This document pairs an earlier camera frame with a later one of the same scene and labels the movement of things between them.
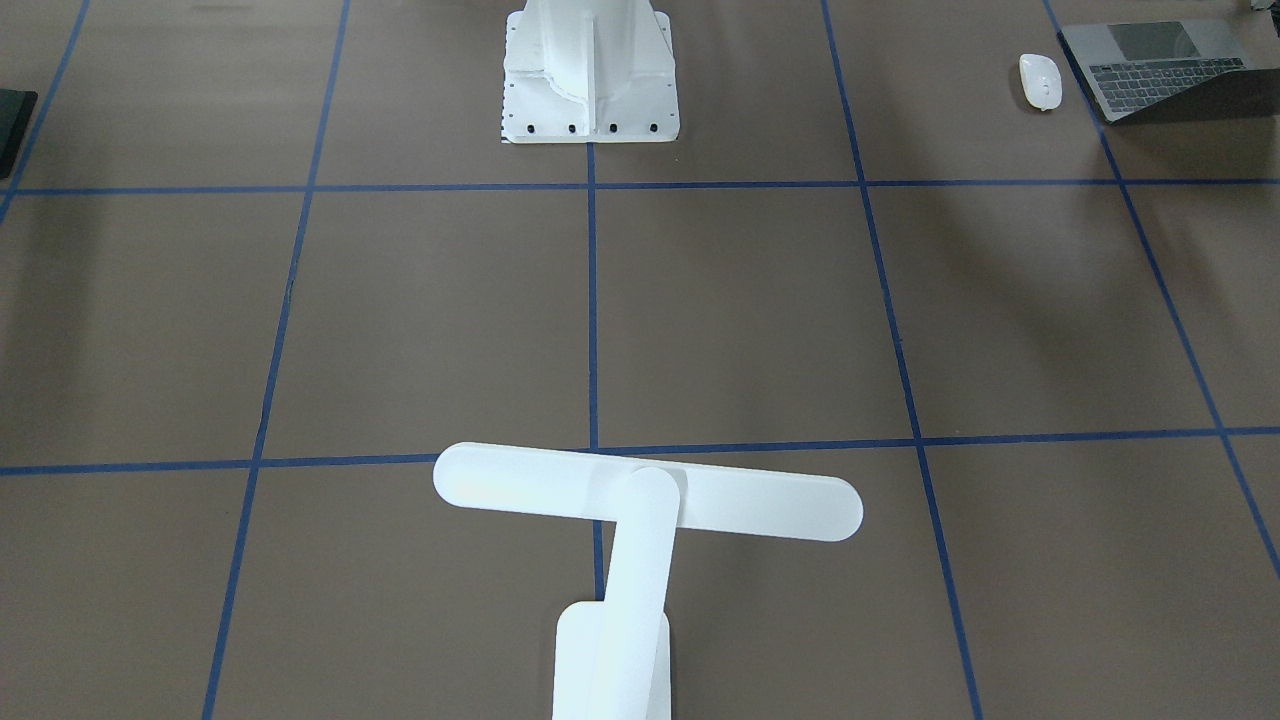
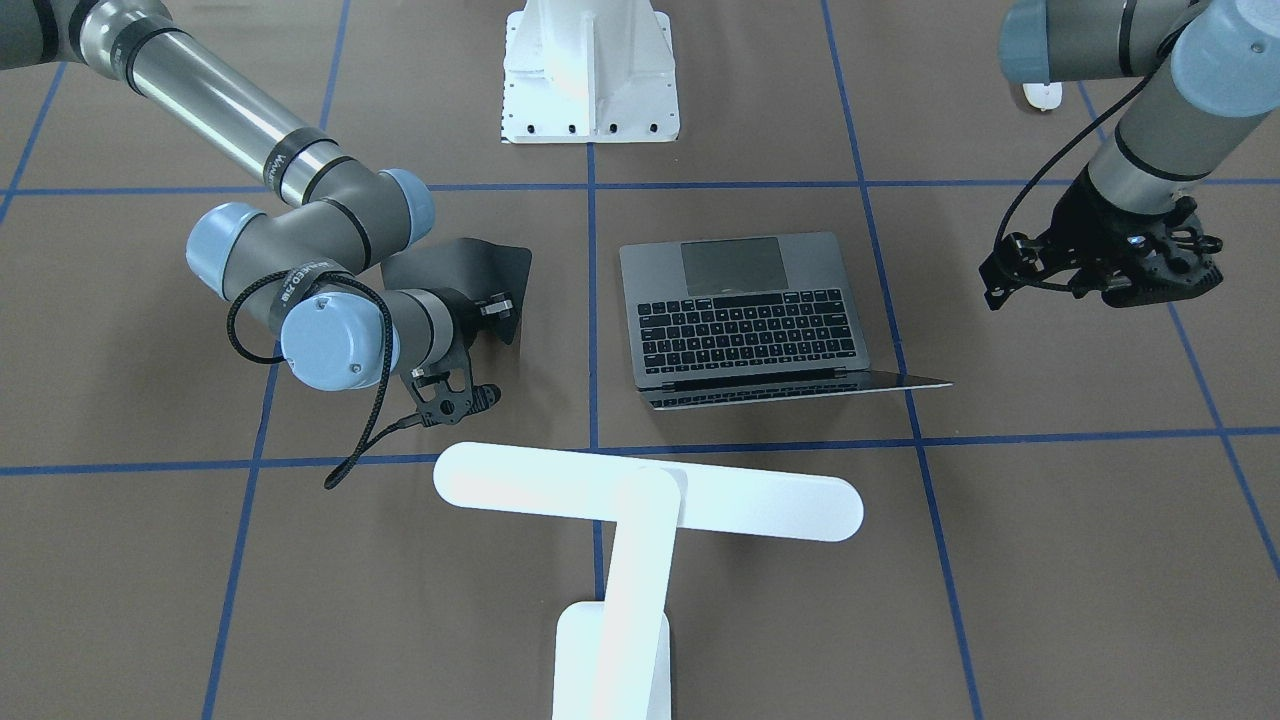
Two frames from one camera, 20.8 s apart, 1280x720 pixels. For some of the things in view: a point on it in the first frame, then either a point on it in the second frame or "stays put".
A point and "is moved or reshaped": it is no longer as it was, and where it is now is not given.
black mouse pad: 16,108 to 493,275
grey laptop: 1159,71 is moved or reshaped
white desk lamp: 612,658 stays put
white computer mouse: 1041,80 stays put
